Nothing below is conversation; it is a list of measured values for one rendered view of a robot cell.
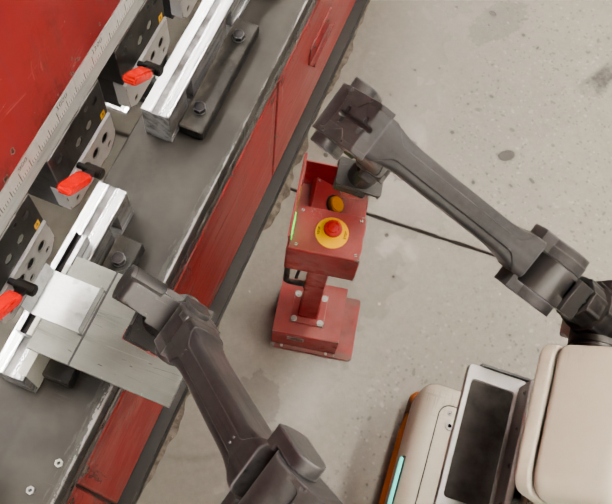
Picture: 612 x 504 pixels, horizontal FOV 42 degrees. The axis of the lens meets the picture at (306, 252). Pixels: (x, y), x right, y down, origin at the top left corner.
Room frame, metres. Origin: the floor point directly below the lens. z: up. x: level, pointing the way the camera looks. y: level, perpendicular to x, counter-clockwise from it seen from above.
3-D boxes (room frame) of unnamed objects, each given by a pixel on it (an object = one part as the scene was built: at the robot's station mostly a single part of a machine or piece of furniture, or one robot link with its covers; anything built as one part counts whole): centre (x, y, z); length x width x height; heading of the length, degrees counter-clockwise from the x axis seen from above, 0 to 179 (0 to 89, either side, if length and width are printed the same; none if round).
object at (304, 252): (0.75, -0.04, 0.75); 0.20 x 0.16 x 0.18; 179
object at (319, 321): (0.75, -0.04, 0.13); 0.10 x 0.10 x 0.01; 89
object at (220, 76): (0.96, 0.25, 0.89); 0.30 x 0.05 x 0.03; 168
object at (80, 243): (0.41, 0.43, 0.99); 0.20 x 0.03 x 0.03; 168
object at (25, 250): (0.36, 0.44, 1.26); 0.15 x 0.09 x 0.17; 168
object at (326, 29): (1.35, 0.06, 0.59); 0.15 x 0.02 x 0.07; 168
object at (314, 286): (0.75, -0.04, 0.39); 0.05 x 0.05 x 0.54; 89
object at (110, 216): (0.44, 0.42, 0.92); 0.39 x 0.06 x 0.10; 168
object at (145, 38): (0.75, 0.35, 1.26); 0.15 x 0.09 x 0.17; 168
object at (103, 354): (0.35, 0.29, 1.00); 0.26 x 0.18 x 0.01; 78
